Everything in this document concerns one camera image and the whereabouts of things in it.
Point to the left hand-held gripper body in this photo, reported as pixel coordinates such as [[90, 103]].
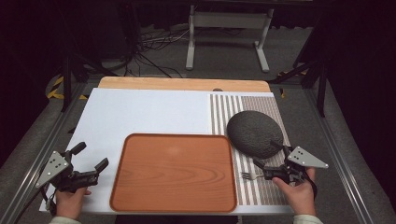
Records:
[[63, 175]]

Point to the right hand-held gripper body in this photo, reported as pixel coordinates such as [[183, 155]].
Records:
[[303, 159]]

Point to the silver fork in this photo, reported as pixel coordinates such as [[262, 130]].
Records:
[[249, 176]]

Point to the dark grey round plate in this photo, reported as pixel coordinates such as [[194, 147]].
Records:
[[253, 133]]

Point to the person's left hand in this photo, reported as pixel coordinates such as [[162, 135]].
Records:
[[70, 203]]

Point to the person's right hand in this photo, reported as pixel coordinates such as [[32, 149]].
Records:
[[300, 196]]

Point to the striped placemat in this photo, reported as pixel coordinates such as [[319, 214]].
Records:
[[261, 102]]

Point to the yellow black hazard tape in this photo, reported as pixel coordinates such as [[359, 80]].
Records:
[[56, 90]]

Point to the white table board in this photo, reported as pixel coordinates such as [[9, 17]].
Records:
[[149, 112]]

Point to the black tripod stand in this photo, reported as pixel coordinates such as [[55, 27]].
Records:
[[67, 77], [320, 77]]

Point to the brown wooden tray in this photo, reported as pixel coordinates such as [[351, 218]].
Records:
[[172, 174]]

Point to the white metal stand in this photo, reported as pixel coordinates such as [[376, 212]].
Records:
[[229, 20]]

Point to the aluminium floor rail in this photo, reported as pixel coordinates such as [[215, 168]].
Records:
[[34, 155], [336, 155]]

